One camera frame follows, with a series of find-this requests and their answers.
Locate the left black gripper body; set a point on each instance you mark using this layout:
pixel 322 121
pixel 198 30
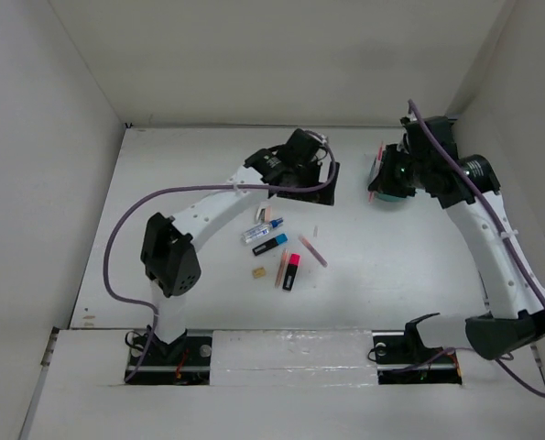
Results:
pixel 318 195

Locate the teal round divided organizer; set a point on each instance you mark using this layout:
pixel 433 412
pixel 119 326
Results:
pixel 389 185

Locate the pink translucent pen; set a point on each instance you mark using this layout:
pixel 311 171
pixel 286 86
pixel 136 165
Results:
pixel 313 250

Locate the orange thin pencil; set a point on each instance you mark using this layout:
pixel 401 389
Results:
pixel 281 267

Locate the orange pen with white grip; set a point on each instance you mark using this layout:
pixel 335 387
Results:
pixel 375 169

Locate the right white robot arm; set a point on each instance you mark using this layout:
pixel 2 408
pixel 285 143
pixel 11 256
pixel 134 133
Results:
pixel 468 191

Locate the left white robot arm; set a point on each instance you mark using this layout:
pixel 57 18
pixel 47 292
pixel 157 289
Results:
pixel 171 244

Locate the clear blue-capped glue bottle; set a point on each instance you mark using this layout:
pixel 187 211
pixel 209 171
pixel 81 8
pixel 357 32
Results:
pixel 260 231

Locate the blue black highlighter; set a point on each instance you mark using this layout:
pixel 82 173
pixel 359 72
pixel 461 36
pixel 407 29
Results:
pixel 273 242

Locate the pink black highlighter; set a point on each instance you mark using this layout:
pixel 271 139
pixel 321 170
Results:
pixel 291 272

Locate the small tan eraser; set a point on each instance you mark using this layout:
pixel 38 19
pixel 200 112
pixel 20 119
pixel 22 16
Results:
pixel 258 273

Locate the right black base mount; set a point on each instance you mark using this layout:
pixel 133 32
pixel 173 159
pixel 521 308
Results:
pixel 401 361

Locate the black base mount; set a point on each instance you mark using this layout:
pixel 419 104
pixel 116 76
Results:
pixel 185 362
pixel 401 361

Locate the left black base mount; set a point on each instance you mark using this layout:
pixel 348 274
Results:
pixel 185 362

